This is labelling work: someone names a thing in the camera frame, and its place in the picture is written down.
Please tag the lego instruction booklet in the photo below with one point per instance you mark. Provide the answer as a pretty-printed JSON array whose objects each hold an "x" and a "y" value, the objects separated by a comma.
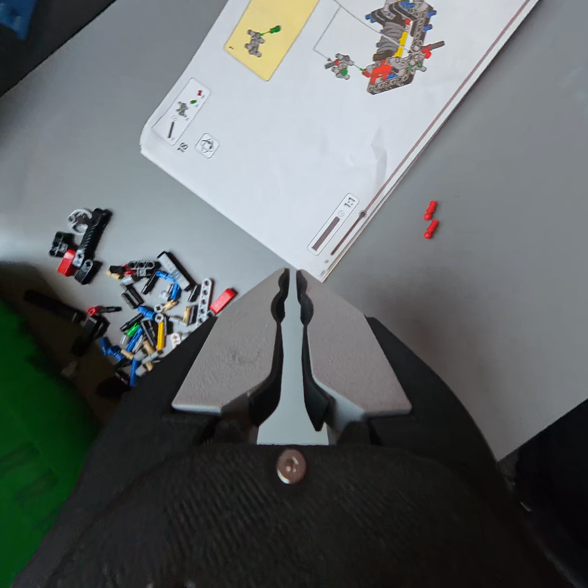
[{"x": 298, "y": 160}]

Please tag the pile of lego pieces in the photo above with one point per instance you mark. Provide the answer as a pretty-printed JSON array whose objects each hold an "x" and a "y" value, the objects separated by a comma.
[{"x": 223, "y": 298}]

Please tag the red lego pin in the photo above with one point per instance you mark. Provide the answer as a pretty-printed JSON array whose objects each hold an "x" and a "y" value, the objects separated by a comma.
[
  {"x": 431, "y": 229},
  {"x": 431, "y": 209}
]

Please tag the green plastic bin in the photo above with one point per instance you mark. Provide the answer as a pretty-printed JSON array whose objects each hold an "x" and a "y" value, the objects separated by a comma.
[{"x": 32, "y": 436}]

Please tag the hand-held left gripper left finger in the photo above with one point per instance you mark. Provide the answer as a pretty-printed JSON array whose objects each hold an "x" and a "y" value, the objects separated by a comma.
[{"x": 234, "y": 358}]

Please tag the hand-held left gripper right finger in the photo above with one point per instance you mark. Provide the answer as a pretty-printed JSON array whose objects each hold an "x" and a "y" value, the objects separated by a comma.
[{"x": 353, "y": 363}]

